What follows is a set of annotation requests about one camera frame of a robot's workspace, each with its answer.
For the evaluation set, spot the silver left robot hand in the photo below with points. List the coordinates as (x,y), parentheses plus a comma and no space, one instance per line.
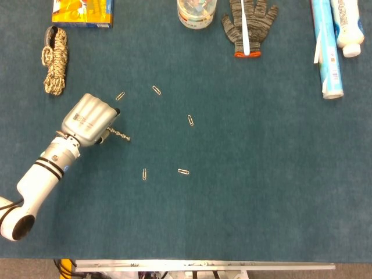
(87,119)

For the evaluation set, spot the silver paper clip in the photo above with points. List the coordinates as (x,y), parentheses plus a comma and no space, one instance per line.
(144,174)
(156,90)
(120,96)
(190,120)
(183,171)

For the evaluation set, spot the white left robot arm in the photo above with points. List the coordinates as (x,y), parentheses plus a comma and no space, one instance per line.
(37,177)

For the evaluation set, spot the blue felt mat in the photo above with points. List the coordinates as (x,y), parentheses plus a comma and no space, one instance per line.
(232,174)

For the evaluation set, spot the yellow blue cardboard box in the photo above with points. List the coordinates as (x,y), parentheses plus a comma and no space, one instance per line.
(81,14)

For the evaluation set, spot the clear plastic clip jar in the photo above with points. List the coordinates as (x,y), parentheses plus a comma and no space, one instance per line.
(194,17)

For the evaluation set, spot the white toothbrush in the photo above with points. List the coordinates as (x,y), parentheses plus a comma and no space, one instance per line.
(246,37)

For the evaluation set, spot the grey knit work glove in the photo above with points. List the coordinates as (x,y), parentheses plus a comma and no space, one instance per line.
(257,29)

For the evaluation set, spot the blue white cylinder roll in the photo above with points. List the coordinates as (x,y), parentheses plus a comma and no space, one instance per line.
(328,58)

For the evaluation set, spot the white plastic bottle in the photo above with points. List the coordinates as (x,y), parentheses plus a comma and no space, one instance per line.
(347,29)

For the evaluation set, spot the yellow frame bracket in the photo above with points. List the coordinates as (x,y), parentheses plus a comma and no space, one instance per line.
(66,266)

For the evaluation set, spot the aluminium rail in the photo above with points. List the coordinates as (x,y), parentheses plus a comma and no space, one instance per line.
(203,266)

